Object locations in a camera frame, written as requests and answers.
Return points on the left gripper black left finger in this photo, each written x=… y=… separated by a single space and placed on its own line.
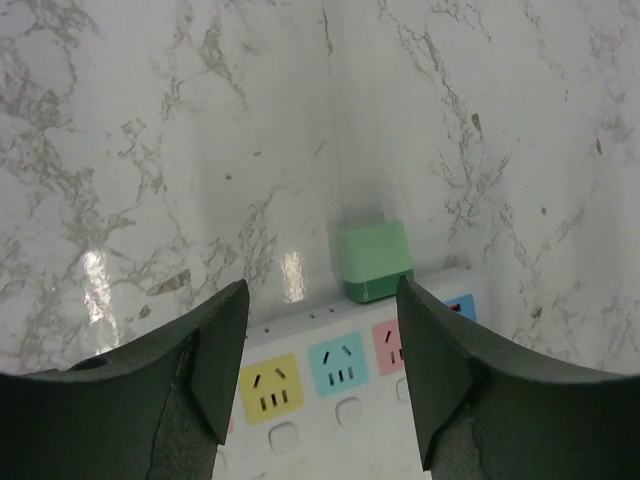
x=157 y=407

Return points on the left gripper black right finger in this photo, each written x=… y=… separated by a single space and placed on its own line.
x=485 y=407

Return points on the white power strip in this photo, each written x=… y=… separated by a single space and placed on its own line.
x=323 y=395

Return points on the light green cube plug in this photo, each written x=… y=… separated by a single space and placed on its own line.
x=372 y=259

